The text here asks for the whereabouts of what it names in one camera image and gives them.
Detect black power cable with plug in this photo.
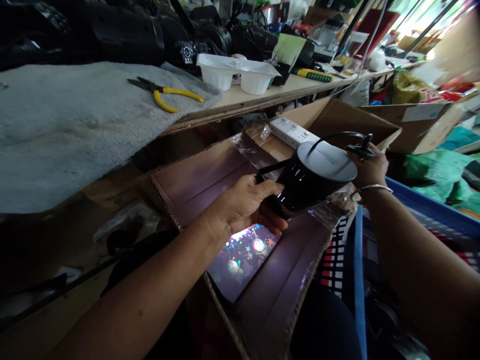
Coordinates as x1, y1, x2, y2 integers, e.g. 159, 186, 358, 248
307, 131, 376, 161

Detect large brown cardboard box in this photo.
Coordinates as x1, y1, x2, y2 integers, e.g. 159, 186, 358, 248
356, 89, 480, 155

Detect grey towel cloth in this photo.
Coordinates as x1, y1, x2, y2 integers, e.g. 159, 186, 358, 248
0, 61, 224, 215

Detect green white card box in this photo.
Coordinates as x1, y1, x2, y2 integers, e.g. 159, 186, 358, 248
272, 32, 308, 76

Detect person's right hand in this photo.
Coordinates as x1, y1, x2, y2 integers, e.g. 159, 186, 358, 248
350, 142, 389, 190

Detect yellow green screwdriver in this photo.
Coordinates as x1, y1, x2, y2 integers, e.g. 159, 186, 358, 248
291, 67, 334, 83

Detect person's left hand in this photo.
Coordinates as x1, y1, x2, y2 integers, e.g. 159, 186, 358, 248
213, 174, 289, 236

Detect yellow handled pliers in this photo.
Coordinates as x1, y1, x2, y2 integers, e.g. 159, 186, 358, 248
127, 76, 205, 114

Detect open brown cardboard box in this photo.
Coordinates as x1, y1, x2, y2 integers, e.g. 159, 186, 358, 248
136, 96, 403, 360

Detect wooden workbench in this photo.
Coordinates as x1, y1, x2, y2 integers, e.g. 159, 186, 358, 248
0, 59, 425, 331

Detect checkered cloth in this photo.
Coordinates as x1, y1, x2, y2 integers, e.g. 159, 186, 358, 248
314, 213, 357, 301

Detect black cylindrical projector lamp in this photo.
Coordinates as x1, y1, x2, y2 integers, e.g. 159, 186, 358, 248
256, 140, 358, 221

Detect clear plastic bag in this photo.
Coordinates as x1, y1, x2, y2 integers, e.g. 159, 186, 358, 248
230, 123, 273, 170

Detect white power strip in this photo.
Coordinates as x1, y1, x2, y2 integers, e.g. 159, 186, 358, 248
268, 116, 321, 149

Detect white plastic cup tray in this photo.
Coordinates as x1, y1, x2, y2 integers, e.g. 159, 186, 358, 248
196, 53, 283, 95

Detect blue plastic crate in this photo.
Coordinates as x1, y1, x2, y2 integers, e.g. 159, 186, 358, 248
352, 176, 480, 360

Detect pile of black projector lamps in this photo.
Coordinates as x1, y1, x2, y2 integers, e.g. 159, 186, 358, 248
0, 0, 286, 72

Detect person's legs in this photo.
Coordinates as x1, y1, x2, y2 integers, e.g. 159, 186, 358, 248
288, 281, 357, 360

